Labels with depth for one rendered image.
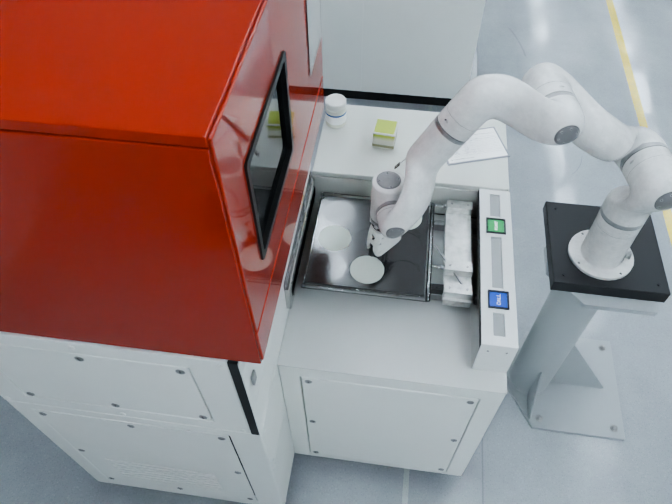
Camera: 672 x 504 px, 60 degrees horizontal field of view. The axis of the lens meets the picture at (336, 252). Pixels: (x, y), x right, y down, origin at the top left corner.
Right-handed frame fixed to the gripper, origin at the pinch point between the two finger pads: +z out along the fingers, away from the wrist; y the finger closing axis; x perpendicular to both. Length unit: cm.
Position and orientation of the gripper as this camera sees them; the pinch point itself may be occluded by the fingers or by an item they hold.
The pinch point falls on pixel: (382, 254)
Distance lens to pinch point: 171.0
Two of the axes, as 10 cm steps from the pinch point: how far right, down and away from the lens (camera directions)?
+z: 0.1, 5.9, 8.1
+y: 7.3, -5.6, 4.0
